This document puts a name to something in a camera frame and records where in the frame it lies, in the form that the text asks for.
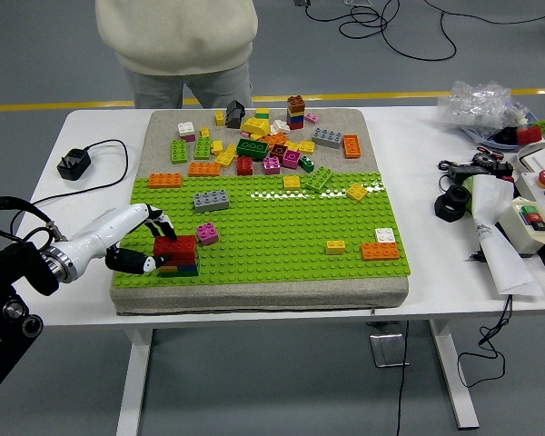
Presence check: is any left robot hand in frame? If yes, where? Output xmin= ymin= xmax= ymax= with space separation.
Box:
xmin=70 ymin=203 xmax=179 ymax=275

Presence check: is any red two-by-four brick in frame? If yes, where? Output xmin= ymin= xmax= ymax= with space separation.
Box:
xmin=153 ymin=234 xmax=198 ymax=256
xmin=156 ymin=253 xmax=199 ymax=267

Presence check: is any pink two-by-two brick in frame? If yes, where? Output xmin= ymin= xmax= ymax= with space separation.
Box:
xmin=196 ymin=222 xmax=220 ymax=246

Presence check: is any grey two-by-four brick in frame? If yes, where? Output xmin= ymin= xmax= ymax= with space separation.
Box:
xmin=312 ymin=127 xmax=345 ymax=151
xmin=193 ymin=189 xmax=231 ymax=215

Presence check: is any orange two-by-four brick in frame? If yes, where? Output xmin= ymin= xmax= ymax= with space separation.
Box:
xmin=361 ymin=242 xmax=401 ymax=262
xmin=148 ymin=173 xmax=183 ymax=189
xmin=188 ymin=162 xmax=223 ymax=178
xmin=342 ymin=134 xmax=362 ymax=160

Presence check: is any yellow two-by-four brick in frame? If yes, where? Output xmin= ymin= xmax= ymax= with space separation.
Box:
xmin=213 ymin=144 xmax=238 ymax=168

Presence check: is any dark green two-by-four brick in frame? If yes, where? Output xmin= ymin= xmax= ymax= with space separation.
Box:
xmin=235 ymin=138 xmax=270 ymax=162

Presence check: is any green studded baseplate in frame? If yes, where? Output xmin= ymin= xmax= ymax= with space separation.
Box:
xmin=110 ymin=171 xmax=413 ymax=290

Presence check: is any yellow curved brick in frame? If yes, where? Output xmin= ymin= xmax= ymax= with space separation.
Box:
xmin=240 ymin=115 xmax=272 ymax=137

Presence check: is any black plug adapter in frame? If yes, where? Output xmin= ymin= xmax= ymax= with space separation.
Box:
xmin=56 ymin=148 xmax=93 ymax=182

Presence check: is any white table leg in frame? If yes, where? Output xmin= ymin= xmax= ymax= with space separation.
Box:
xmin=115 ymin=327 xmax=154 ymax=436
xmin=426 ymin=319 xmax=481 ymax=431

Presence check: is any grey-brown cushion mat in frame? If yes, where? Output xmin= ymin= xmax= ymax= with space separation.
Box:
xmin=108 ymin=107 xmax=410 ymax=317

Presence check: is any dark grey roof piece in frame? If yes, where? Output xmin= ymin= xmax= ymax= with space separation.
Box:
xmin=225 ymin=99 xmax=246 ymax=129

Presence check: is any person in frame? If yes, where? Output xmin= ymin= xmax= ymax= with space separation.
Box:
xmin=94 ymin=0 xmax=260 ymax=110

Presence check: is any metal foot plate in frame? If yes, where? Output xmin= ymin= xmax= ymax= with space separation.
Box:
xmin=368 ymin=333 xmax=411 ymax=368

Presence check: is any large black nut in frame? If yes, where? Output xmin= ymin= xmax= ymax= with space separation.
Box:
xmin=433 ymin=184 xmax=472 ymax=223

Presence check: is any black power adapter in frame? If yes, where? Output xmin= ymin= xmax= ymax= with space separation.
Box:
xmin=447 ymin=163 xmax=491 ymax=179

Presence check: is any blue round tray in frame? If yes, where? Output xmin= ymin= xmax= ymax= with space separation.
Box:
xmin=462 ymin=111 xmax=545 ymax=149

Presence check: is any clear plastic bag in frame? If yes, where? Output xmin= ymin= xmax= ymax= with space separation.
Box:
xmin=437 ymin=80 xmax=530 ymax=137

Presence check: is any white paper sheet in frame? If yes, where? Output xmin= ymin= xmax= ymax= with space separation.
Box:
xmin=470 ymin=174 xmax=545 ymax=297

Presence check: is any black electronic module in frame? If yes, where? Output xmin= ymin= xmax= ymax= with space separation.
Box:
xmin=490 ymin=159 xmax=515 ymax=181

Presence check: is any white button control box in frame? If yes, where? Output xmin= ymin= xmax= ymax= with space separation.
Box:
xmin=513 ymin=168 xmax=545 ymax=273

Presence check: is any black plug cord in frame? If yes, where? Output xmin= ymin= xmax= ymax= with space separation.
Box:
xmin=31 ymin=138 xmax=129 ymax=205

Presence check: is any black hanging cable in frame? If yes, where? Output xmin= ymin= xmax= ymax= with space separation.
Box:
xmin=395 ymin=320 xmax=410 ymax=436
xmin=456 ymin=294 xmax=514 ymax=388

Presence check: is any black floor cable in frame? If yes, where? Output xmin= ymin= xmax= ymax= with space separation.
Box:
xmin=302 ymin=0 xmax=545 ymax=63

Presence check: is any small white switch box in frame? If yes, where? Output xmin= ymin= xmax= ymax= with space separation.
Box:
xmin=499 ymin=196 xmax=545 ymax=258

